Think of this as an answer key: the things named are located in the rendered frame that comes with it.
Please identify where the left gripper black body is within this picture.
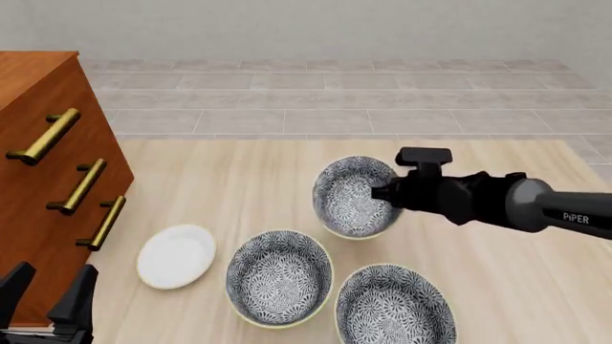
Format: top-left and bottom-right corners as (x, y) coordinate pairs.
(0, 325), (95, 344)

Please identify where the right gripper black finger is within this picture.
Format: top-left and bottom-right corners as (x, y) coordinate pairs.
(371, 184), (401, 209)

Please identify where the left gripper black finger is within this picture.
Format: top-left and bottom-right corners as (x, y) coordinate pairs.
(0, 261), (37, 330)
(46, 264), (99, 336)

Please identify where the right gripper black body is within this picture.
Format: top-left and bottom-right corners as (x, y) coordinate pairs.
(392, 172), (479, 226)

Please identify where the black patterned bowl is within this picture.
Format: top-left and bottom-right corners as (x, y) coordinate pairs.
(225, 229), (336, 330)
(334, 263), (459, 344)
(311, 155), (405, 241)

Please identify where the wooden cabinet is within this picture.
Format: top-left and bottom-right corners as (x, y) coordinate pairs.
(0, 51), (137, 329)

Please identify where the white plate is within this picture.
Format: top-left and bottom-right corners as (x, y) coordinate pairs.
(136, 224), (218, 290)

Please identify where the short brass drawer handle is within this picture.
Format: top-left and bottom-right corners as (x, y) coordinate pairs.
(75, 195), (128, 252)

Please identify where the medium brass drawer handle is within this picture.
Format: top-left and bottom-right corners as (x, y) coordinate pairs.
(46, 158), (108, 216)

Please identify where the long brass drawer handle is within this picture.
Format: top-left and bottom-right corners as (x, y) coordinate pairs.
(5, 107), (82, 166)

